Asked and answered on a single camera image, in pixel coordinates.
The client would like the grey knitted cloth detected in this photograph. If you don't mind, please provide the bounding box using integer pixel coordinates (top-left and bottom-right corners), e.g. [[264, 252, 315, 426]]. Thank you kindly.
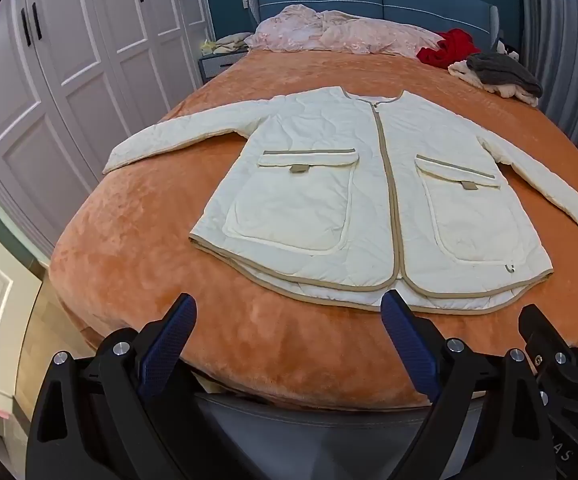
[[466, 51, 544, 98]]

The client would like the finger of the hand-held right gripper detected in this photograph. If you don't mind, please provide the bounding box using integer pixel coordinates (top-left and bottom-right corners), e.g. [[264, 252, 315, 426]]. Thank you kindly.
[[518, 304, 578, 376]]

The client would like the grey nightstand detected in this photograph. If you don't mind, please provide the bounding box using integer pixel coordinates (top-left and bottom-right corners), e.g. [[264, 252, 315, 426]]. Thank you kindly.
[[198, 50, 250, 83]]

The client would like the white quilted jacket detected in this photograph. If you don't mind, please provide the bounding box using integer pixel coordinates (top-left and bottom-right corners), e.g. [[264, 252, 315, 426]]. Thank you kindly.
[[103, 86, 578, 316]]

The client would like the grey curtain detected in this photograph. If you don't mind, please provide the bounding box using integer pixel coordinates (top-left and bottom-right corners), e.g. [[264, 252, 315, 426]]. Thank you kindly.
[[519, 0, 578, 161]]

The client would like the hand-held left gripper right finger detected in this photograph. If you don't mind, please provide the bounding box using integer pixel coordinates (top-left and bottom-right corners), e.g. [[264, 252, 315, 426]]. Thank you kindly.
[[380, 289, 558, 480]]

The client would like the orange plush blanket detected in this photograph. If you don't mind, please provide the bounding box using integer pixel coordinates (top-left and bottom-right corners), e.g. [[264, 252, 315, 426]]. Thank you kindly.
[[48, 47, 578, 411]]

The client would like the white panelled wardrobe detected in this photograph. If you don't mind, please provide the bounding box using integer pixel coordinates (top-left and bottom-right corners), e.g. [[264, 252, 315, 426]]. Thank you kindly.
[[0, 0, 215, 256]]

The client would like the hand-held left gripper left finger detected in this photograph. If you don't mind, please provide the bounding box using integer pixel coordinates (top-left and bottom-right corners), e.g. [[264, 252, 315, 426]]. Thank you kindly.
[[25, 292, 208, 480]]

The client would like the pale yellow cloth pile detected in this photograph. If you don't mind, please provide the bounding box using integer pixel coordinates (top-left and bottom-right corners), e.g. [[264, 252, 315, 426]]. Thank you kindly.
[[201, 32, 252, 56]]

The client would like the red cloth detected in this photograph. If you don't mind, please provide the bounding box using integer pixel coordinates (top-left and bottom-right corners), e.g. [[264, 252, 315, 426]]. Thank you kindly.
[[416, 29, 482, 68]]

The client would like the cream cloth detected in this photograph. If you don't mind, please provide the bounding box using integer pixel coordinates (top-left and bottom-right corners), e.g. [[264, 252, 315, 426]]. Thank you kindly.
[[448, 60, 540, 107]]

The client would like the pink floral quilt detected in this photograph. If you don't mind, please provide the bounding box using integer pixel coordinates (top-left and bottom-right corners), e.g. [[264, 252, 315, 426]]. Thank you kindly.
[[244, 4, 444, 57]]

